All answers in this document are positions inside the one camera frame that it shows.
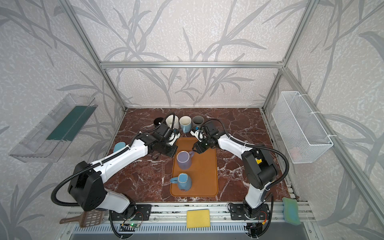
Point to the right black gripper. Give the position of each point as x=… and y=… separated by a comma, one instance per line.
x=202, y=145

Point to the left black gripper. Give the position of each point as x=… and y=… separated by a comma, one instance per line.
x=166, y=148

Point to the lavender mug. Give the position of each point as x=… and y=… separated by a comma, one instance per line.
x=184, y=159

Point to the grey mug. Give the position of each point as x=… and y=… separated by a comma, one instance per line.
x=197, y=121

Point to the black mug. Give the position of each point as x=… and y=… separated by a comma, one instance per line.
x=158, y=121

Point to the white ceramic mug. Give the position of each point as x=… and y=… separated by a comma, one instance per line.
x=173, y=121

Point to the light blue mug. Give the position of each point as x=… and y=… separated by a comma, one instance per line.
x=185, y=124

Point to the blue speckled mug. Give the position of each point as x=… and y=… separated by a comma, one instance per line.
x=183, y=181

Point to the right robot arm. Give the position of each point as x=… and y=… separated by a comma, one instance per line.
x=262, y=177

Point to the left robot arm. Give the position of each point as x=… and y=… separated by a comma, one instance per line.
x=85, y=187

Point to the orange rubber tray mat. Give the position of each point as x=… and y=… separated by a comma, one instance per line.
x=203, y=173

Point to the yellow sponge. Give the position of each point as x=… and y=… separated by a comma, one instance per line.
x=198, y=219

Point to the small green circuit board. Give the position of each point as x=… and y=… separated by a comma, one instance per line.
x=131, y=227

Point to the green mat in shelf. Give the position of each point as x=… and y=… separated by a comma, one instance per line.
x=71, y=125

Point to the brown slotted spatula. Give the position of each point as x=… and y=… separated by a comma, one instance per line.
x=86, y=219

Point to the green sponge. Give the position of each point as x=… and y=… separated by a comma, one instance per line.
x=291, y=211

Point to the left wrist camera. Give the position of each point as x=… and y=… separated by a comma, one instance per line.
x=174, y=137

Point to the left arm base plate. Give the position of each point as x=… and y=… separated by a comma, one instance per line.
x=140, y=212

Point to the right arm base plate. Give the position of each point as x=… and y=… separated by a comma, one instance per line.
x=240, y=211

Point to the white wire basket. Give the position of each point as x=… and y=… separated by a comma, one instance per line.
x=300, y=129

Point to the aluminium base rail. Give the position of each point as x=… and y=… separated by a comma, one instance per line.
x=167, y=218

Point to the clear acrylic wall shelf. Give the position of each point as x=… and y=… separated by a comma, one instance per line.
x=34, y=148

